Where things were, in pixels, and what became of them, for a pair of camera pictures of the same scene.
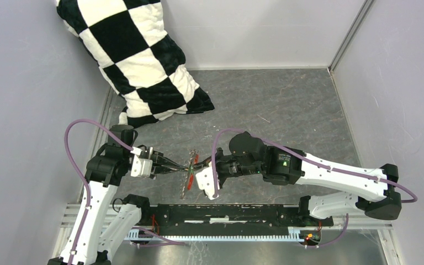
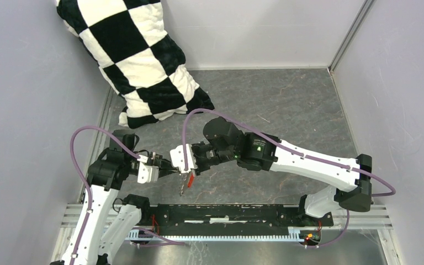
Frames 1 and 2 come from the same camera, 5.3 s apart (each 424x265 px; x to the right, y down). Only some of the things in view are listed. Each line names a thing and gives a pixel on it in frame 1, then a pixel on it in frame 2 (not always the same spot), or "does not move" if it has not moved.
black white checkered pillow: x=144 y=64 does not move
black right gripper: x=202 y=164 to x=200 y=168
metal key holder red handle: x=194 y=158 does not move
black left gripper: x=158 y=159 does not move
